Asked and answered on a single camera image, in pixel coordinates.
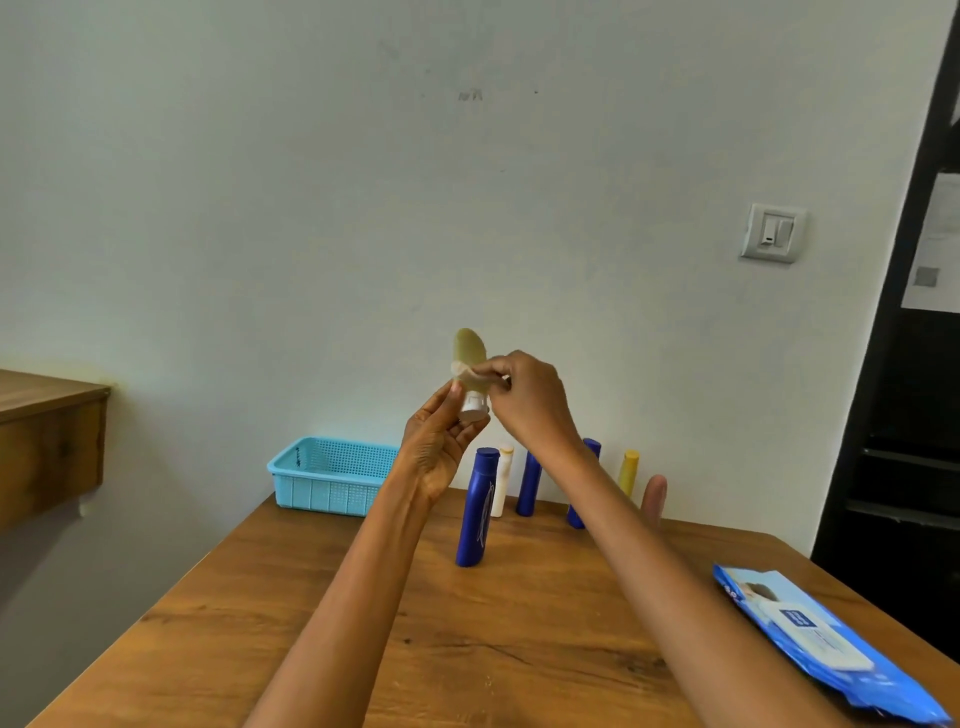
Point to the white bottle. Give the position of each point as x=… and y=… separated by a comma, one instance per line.
x=501, y=480

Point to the person's left forearm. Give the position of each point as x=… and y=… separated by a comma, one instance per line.
x=352, y=600

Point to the white wall switch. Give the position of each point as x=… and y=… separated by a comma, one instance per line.
x=772, y=232

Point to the light blue plastic basket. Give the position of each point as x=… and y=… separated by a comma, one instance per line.
x=330, y=472

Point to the black door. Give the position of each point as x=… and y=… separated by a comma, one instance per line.
x=892, y=450

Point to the person's right fingers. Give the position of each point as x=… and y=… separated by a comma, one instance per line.
x=501, y=366

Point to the large blue bottle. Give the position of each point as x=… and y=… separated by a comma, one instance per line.
x=477, y=510

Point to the person's right forearm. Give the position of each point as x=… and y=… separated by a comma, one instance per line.
x=660, y=585

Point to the person's left thumb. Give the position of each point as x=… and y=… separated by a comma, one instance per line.
x=446, y=400

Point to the olive green tube white cap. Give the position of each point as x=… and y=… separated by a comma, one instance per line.
x=469, y=352

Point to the blue wet wipes pack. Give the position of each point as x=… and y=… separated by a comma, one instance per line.
x=817, y=637

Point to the wooden shelf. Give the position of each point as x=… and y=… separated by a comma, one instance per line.
x=49, y=442

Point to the yellow bottle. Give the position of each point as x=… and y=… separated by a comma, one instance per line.
x=628, y=472

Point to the person's right hand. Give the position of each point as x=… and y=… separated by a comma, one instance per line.
x=532, y=405

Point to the white paper sheet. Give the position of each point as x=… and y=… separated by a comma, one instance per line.
x=934, y=247

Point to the person's left hand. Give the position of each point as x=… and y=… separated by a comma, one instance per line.
x=429, y=450

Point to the slim blue bottle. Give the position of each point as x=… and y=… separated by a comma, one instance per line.
x=529, y=487
x=577, y=517

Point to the peach tube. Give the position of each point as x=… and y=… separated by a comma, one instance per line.
x=654, y=499

